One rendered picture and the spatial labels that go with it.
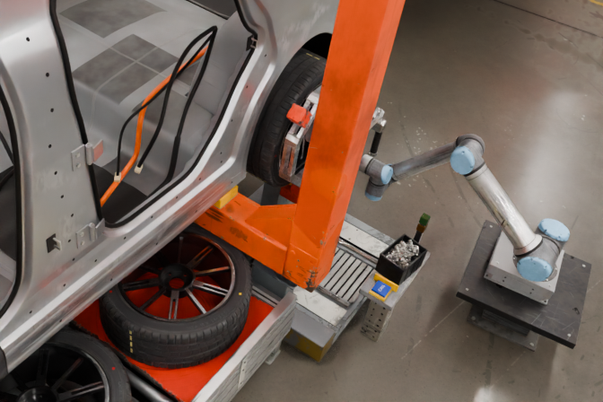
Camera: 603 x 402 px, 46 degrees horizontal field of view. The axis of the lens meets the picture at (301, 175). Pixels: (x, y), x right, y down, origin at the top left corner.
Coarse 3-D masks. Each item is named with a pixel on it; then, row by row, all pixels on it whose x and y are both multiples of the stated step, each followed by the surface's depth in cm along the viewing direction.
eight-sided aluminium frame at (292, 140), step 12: (312, 96) 314; (312, 108) 313; (312, 120) 316; (288, 132) 314; (300, 132) 313; (288, 144) 315; (300, 144) 315; (288, 156) 323; (288, 168) 323; (288, 180) 327; (300, 180) 340
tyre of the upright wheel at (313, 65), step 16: (304, 48) 339; (288, 64) 321; (304, 64) 321; (320, 64) 323; (288, 80) 314; (304, 80) 314; (320, 80) 324; (272, 96) 313; (288, 96) 311; (304, 96) 317; (272, 112) 312; (256, 128) 315; (272, 128) 312; (256, 144) 318; (272, 144) 314; (256, 160) 323; (272, 160) 319; (256, 176) 339; (272, 176) 329
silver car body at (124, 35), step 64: (0, 0) 181; (64, 0) 354; (128, 0) 365; (192, 0) 403; (256, 0) 261; (320, 0) 302; (0, 64) 180; (64, 64) 198; (128, 64) 325; (192, 64) 330; (256, 64) 283; (0, 128) 294; (64, 128) 203; (128, 128) 309; (192, 128) 300; (0, 192) 286; (64, 192) 215; (128, 192) 296; (192, 192) 286; (0, 256) 263; (64, 256) 230; (128, 256) 262; (0, 320) 221; (64, 320) 247
